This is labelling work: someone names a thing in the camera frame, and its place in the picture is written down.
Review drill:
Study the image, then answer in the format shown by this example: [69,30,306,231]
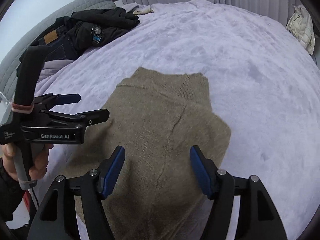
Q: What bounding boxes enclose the dark blue jeans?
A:
[32,26,78,61]

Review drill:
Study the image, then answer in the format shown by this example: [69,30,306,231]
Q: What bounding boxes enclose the small cream cloth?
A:
[133,7,154,15]

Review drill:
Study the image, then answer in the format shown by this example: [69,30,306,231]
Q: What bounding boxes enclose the black jacket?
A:
[55,7,141,55]

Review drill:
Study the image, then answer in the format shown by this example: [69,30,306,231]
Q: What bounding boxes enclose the tan knit sweater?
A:
[59,67,232,240]

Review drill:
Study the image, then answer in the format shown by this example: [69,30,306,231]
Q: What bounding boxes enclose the grey quilted headboard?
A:
[0,0,118,101]

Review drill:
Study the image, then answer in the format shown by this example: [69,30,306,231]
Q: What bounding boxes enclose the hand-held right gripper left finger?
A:
[27,145,125,240]

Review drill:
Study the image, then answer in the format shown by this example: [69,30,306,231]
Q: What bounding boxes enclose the red object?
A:
[23,190,32,210]

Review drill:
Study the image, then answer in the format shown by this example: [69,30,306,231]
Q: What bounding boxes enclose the lavender fleece blanket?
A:
[15,0,320,240]

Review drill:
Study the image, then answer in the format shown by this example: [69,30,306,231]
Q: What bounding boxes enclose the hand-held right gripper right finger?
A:
[189,145,288,240]

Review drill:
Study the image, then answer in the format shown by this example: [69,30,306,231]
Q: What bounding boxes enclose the white puffer jacket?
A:
[285,4,315,55]

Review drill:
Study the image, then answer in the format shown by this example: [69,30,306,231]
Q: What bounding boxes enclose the person's left hand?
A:
[0,143,54,182]

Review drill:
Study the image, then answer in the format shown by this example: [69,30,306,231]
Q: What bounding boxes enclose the person's left forearm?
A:
[0,157,38,232]

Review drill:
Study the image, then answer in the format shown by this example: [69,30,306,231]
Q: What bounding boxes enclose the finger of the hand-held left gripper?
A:
[39,109,110,127]
[33,93,81,107]

